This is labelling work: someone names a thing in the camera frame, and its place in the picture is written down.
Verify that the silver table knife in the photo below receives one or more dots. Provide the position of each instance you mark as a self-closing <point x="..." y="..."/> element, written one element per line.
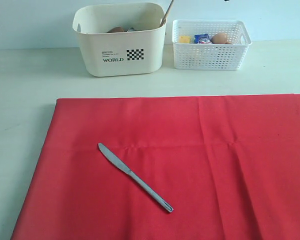
<point x="119" y="164"/>

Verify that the yellow cheese wedge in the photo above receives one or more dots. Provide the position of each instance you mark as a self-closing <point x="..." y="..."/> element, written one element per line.
<point x="184" y="39"/>

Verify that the brown wooden plate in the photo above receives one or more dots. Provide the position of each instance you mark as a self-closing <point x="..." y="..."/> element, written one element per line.
<point x="117" y="29"/>

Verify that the blue white milk carton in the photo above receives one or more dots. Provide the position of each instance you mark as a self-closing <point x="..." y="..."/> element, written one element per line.
<point x="202" y="39"/>

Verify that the brown egg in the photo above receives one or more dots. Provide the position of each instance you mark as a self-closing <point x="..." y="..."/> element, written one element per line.
<point x="220" y="38"/>

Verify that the wooden chopstick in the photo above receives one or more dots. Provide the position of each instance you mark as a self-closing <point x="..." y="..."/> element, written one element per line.
<point x="163" y="21"/>

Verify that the cream plastic bin WORLD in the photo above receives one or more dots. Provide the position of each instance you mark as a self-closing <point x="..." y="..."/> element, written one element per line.
<point x="124" y="53"/>

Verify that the white perforated plastic basket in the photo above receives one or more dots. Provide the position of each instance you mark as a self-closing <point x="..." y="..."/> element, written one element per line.
<point x="212" y="57"/>

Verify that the red table cloth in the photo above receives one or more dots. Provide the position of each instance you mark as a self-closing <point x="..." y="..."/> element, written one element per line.
<point x="228" y="165"/>

